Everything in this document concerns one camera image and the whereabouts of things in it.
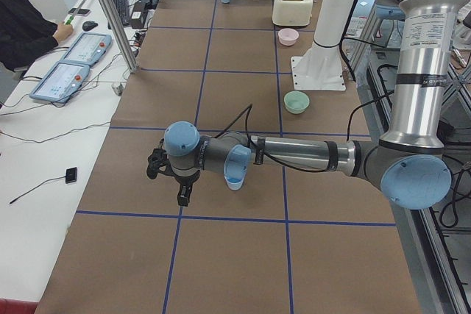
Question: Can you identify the green marker pen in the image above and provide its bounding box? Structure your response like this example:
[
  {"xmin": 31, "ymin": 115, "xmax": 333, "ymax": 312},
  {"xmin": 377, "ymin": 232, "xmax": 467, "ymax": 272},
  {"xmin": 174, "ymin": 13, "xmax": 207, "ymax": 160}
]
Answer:
[{"xmin": 65, "ymin": 13, "xmax": 77, "ymax": 25}]

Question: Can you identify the green plastic bowl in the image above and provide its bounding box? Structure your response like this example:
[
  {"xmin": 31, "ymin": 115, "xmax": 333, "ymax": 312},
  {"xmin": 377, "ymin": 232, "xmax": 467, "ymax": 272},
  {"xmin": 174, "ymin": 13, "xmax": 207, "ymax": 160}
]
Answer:
[{"xmin": 283, "ymin": 90, "xmax": 310, "ymax": 115}]

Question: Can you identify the teach pendant tablet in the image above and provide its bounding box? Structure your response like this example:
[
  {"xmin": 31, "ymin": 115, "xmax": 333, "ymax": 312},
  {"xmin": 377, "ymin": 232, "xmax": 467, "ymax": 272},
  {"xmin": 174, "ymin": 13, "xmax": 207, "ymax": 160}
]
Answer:
[
  {"xmin": 61, "ymin": 32, "xmax": 112, "ymax": 67},
  {"xmin": 29, "ymin": 61, "xmax": 90, "ymax": 104}
]

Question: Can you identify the small black square device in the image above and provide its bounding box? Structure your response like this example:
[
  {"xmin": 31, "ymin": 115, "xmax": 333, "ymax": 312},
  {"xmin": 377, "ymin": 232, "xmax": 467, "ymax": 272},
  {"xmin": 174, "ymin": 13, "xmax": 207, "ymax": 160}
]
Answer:
[{"xmin": 65, "ymin": 167, "xmax": 78, "ymax": 184}]

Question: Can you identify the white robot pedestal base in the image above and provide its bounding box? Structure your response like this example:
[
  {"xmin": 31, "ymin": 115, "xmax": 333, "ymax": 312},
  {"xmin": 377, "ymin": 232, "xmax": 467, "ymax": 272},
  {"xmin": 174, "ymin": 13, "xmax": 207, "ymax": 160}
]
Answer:
[{"xmin": 291, "ymin": 0, "xmax": 357, "ymax": 91}]

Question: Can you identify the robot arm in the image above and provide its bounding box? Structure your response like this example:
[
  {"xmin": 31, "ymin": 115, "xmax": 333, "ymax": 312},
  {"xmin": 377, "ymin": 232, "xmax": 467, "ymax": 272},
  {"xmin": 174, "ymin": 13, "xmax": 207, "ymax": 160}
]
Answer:
[{"xmin": 146, "ymin": 0, "xmax": 469, "ymax": 210}]

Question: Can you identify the lower teach pendant tablet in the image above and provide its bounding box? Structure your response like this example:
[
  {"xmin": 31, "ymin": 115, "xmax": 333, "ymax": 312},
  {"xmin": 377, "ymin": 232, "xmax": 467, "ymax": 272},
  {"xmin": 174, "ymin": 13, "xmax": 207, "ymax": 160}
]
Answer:
[{"xmin": 29, "ymin": 61, "xmax": 90, "ymax": 104}]

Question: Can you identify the cream white toaster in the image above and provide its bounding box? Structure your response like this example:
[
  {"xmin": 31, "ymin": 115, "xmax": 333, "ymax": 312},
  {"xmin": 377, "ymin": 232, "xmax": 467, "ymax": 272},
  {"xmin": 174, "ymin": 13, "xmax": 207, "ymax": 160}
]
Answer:
[{"xmin": 272, "ymin": 0, "xmax": 314, "ymax": 27}]

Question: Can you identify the person's hand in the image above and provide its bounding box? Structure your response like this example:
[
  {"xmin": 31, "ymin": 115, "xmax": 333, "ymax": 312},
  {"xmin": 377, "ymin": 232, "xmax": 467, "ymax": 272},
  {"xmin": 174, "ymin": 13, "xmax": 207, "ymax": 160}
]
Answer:
[{"xmin": 52, "ymin": 23, "xmax": 74, "ymax": 43}]

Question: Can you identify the black computer mouse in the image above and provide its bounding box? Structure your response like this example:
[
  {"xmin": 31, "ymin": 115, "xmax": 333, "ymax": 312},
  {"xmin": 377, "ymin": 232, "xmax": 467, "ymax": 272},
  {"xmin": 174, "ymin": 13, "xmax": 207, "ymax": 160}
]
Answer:
[{"xmin": 82, "ymin": 21, "xmax": 99, "ymax": 32}]

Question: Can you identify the small metal clamp block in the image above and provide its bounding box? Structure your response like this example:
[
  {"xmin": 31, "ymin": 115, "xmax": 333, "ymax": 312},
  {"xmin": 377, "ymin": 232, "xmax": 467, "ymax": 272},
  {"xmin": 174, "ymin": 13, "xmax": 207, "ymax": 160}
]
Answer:
[{"xmin": 111, "ymin": 82, "xmax": 124, "ymax": 96}]

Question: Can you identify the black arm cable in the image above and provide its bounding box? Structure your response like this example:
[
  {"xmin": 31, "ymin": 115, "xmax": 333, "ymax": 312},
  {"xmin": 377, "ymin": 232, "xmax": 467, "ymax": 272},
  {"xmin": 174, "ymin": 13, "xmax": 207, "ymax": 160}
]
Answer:
[{"xmin": 215, "ymin": 103, "xmax": 397, "ymax": 174}]

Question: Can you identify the seated person in black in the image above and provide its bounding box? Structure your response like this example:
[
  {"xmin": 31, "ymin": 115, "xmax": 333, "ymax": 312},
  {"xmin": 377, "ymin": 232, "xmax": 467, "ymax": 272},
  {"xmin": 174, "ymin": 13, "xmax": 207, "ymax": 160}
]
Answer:
[{"xmin": 1, "ymin": 0, "xmax": 59, "ymax": 71}]

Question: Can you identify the pink plastic bowl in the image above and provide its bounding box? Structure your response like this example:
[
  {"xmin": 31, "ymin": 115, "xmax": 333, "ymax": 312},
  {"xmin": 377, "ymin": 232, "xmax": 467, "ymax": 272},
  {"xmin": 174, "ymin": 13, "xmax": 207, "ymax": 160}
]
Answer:
[{"xmin": 277, "ymin": 28, "xmax": 299, "ymax": 46}]

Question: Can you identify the smartphone on desk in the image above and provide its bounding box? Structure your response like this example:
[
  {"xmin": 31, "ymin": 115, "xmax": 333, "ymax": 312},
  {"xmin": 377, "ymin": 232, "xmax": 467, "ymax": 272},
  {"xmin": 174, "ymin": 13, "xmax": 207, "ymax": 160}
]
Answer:
[{"xmin": 68, "ymin": 7, "xmax": 91, "ymax": 16}]

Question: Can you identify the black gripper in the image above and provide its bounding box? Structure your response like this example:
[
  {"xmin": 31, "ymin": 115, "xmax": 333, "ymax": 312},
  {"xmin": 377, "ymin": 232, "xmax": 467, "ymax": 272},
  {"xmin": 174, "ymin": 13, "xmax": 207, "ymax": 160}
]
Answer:
[{"xmin": 146, "ymin": 138, "xmax": 200, "ymax": 207}]

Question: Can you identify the black keyboard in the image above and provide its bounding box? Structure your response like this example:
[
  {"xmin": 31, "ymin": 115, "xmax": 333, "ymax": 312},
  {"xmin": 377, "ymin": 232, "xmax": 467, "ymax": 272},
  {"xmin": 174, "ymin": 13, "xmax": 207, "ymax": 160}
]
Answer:
[{"xmin": 112, "ymin": 0, "xmax": 130, "ymax": 26}]

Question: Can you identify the aluminium frame post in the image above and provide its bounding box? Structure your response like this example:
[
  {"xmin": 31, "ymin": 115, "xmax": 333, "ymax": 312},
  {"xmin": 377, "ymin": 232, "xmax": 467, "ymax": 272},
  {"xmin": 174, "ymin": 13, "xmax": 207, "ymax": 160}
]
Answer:
[{"xmin": 99, "ymin": 0, "xmax": 138, "ymax": 74}]

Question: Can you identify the upper teach pendant tablet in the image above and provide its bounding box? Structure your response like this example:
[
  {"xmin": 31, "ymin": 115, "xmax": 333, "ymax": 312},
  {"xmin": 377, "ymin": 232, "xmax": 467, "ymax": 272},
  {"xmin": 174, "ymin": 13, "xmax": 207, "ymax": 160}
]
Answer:
[{"xmin": 61, "ymin": 32, "xmax": 112, "ymax": 67}]

